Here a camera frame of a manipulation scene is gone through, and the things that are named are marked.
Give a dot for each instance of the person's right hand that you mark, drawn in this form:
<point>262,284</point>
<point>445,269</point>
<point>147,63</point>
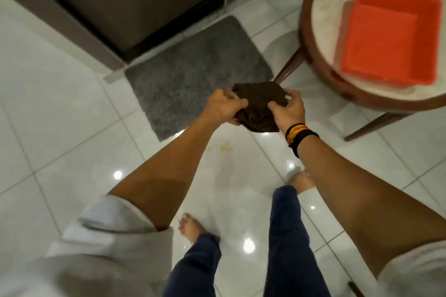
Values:
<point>289,112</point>

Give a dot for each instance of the person's left hand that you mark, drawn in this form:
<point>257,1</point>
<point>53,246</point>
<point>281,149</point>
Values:
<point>218,106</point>

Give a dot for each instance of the person's right thumb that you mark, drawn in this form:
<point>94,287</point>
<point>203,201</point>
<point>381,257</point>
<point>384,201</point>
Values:
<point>275,108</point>

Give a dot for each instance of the person's left thumb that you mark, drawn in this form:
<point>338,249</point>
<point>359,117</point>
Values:
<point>239,102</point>

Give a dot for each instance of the dark brown cloth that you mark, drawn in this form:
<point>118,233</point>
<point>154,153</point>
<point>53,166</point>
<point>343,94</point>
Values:
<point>259,107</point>

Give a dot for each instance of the person's left forearm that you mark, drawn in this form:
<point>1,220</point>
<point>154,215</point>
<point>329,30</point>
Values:
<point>170,168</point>

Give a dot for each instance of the person's right forearm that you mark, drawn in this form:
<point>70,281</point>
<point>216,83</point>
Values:
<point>362,202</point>

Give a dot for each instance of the black and orange wristbands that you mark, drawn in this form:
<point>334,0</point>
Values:
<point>298,136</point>

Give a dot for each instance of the grey floor mat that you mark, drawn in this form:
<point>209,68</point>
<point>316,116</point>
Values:
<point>195,77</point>

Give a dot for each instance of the person's right foot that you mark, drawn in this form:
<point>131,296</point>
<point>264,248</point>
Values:
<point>300,180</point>

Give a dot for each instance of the person's foot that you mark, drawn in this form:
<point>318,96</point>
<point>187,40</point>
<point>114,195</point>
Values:
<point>300,180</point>
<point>192,227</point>

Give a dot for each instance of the round wooden marble-top table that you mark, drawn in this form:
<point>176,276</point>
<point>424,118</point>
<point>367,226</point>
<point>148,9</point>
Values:
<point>366,49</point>

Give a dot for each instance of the person's left foot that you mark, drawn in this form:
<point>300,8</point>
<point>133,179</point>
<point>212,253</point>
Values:
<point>192,227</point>

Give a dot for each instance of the orange plastic tray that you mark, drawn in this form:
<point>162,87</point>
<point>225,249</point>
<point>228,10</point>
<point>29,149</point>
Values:
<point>388,35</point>

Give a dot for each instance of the person's blue trousers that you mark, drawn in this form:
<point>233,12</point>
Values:
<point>271,251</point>

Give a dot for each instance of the dark brown door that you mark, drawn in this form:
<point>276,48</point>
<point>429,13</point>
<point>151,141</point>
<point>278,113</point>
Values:
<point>122,1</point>

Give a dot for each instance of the person's white shirt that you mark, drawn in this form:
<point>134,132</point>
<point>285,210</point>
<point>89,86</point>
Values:
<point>87,251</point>

